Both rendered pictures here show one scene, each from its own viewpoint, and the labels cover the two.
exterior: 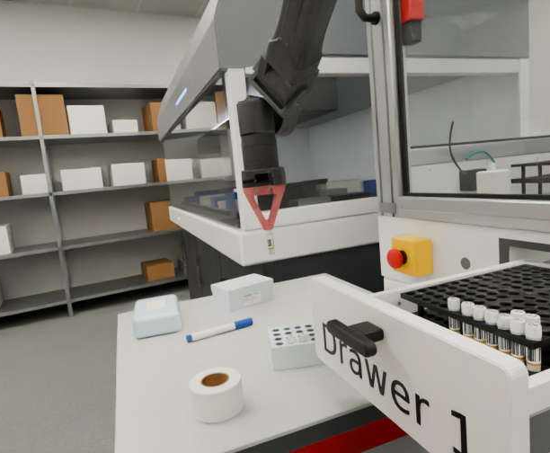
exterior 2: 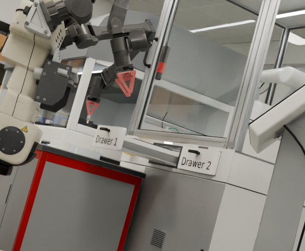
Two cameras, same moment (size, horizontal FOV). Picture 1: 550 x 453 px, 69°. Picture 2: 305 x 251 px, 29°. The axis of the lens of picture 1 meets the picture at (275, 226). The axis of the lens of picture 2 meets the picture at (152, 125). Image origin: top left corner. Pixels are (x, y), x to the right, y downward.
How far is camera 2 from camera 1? 2.50 m
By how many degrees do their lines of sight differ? 16
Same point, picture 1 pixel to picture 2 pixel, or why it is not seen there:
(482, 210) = (152, 134)
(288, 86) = (110, 78)
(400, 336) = (112, 129)
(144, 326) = not seen: hidden behind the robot
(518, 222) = (158, 137)
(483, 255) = not seen: hidden behind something
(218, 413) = (64, 147)
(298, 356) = (84, 152)
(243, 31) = (101, 45)
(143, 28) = not seen: outside the picture
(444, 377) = (116, 133)
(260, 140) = (97, 88)
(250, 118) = (96, 81)
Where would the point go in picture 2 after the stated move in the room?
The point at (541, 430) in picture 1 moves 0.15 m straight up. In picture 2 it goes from (127, 144) to (136, 113)
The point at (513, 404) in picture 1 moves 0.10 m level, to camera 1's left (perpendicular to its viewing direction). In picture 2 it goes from (122, 132) to (101, 126)
